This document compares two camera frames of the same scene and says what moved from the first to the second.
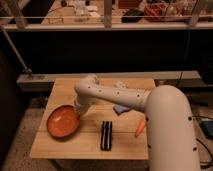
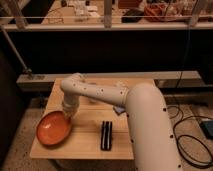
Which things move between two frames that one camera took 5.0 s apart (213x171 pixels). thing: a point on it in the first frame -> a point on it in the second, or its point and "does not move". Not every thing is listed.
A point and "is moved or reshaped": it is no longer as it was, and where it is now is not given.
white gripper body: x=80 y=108 -> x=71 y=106
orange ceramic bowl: x=63 y=121 is moved or reshaped
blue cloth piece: x=120 y=108 does not move
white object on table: x=121 y=84 does not move
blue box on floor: x=207 y=126 does not move
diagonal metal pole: x=24 y=68 does not move
